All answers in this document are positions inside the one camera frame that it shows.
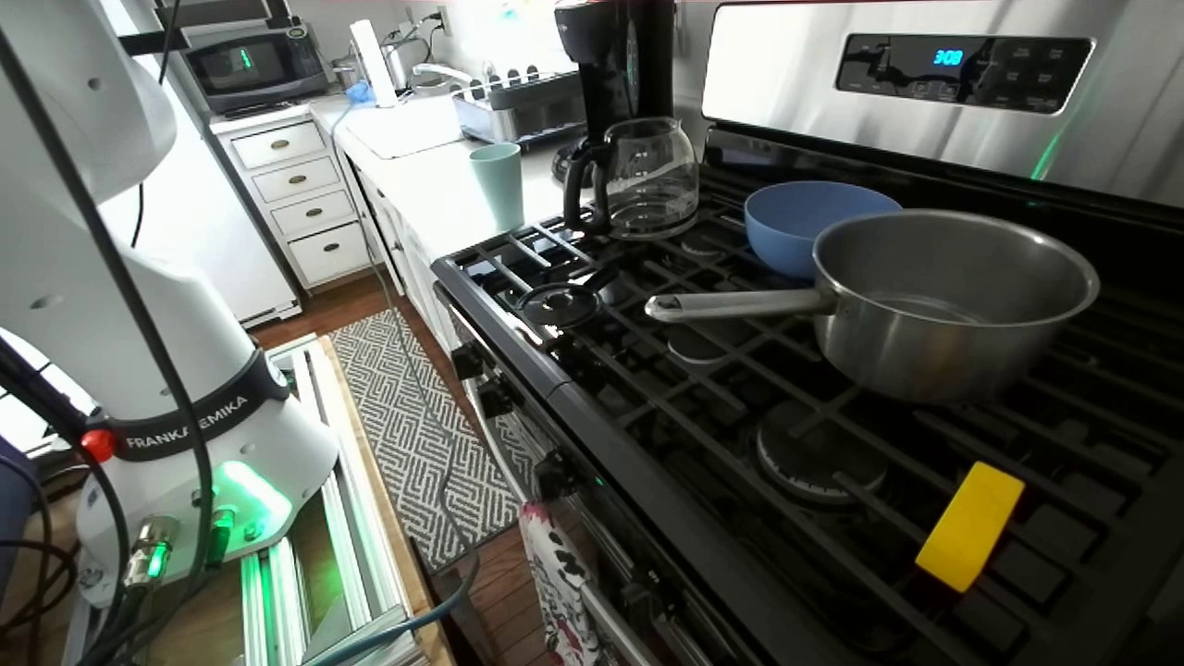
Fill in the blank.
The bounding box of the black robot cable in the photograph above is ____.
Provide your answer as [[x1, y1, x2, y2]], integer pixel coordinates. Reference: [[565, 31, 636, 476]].
[[0, 23, 223, 596]]

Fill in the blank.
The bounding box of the white tall bottle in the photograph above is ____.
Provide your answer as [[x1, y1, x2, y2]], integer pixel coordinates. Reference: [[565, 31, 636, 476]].
[[348, 16, 403, 110]]

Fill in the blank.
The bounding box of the yellow block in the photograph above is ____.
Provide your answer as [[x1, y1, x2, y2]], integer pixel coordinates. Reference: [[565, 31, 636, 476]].
[[912, 460, 1029, 596]]

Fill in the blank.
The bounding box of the white drawer cabinet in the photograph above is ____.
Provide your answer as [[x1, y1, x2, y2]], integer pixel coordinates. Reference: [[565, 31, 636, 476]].
[[208, 104, 383, 295]]

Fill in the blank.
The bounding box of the black Mr Coffee maker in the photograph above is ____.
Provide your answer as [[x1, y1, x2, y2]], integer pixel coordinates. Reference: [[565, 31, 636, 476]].
[[551, 0, 681, 188]]

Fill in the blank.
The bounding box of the patterned dish towel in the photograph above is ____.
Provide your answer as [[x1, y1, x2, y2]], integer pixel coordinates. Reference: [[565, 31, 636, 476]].
[[516, 496, 621, 666]]

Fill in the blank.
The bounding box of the light teal cup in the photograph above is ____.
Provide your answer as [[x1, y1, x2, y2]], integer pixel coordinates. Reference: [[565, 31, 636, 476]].
[[468, 138, 528, 237]]

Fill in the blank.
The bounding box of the steel saucepan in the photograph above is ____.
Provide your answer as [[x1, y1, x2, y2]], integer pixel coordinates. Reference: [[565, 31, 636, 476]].
[[639, 202, 1102, 406]]

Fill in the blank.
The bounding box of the blue bowl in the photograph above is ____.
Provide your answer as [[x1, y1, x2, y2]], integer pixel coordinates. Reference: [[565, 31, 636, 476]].
[[739, 179, 907, 282]]

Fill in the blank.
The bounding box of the black microwave oven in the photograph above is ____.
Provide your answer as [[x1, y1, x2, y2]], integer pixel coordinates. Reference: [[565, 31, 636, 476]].
[[183, 20, 334, 121]]

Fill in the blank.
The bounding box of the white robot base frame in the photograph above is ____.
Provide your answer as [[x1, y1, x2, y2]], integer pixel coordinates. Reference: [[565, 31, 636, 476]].
[[232, 331, 430, 666]]

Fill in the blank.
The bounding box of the glass coffee carafe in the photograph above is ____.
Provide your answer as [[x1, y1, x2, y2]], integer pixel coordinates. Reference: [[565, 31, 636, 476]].
[[558, 115, 706, 243]]

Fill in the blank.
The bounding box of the silver toaster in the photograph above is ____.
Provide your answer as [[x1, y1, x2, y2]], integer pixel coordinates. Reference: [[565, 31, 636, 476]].
[[486, 65, 588, 154]]

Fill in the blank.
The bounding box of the blue-grey cable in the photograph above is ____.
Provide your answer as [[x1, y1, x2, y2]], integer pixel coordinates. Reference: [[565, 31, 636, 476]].
[[301, 539, 488, 666]]

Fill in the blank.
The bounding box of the grey patterned rug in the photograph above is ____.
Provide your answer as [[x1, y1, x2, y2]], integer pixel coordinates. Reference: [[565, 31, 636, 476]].
[[327, 307, 528, 577]]

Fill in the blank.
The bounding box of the black steel gas stove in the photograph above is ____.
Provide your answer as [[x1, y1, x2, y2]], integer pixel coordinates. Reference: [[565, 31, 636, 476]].
[[426, 0, 1184, 666]]

